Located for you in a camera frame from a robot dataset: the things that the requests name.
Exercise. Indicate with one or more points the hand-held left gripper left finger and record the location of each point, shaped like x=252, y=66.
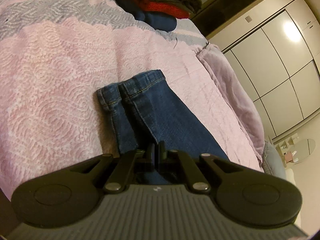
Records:
x=151, y=155

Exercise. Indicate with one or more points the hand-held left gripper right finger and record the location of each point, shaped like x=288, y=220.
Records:
x=162, y=155

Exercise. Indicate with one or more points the blue jeans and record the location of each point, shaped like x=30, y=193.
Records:
x=155, y=110

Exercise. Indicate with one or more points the lilac duvet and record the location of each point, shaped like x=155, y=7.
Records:
x=225, y=80

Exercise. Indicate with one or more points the grey pillow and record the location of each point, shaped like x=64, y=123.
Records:
x=273, y=160

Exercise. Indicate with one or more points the pink grey patterned bedspread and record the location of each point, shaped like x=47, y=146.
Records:
x=50, y=80

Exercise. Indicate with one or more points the oval mirror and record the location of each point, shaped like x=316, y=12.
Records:
x=303, y=150

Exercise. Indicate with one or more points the cream wardrobe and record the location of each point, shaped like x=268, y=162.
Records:
x=282, y=62

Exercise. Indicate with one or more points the brown framed doorway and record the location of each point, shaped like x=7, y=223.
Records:
x=225, y=10

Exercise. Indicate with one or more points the square wall switch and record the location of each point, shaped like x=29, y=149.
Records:
x=248, y=18

